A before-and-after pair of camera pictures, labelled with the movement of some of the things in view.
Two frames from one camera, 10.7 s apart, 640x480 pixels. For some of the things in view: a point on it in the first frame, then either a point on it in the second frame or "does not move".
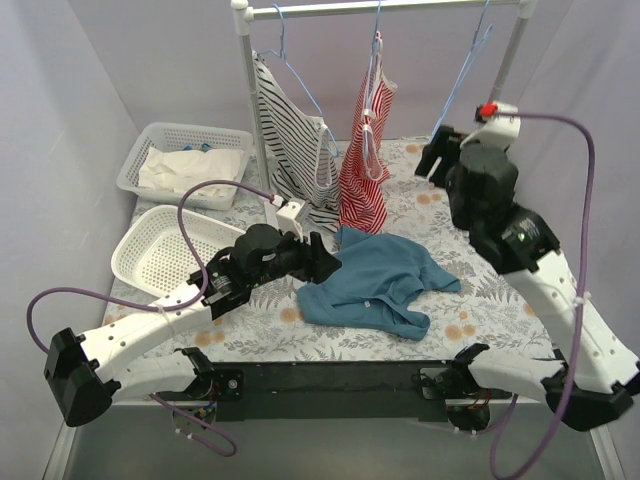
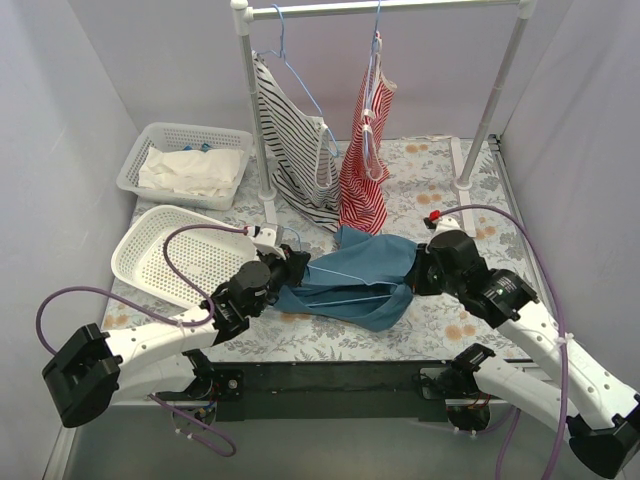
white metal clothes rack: x=245 y=14 does not move
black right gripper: x=439 y=153 to x=417 y=272
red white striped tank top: x=364 y=201 does not move
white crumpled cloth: x=174 y=171 does not move
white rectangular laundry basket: x=170 y=157 does not move
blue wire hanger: x=464 y=68 to x=339 y=275
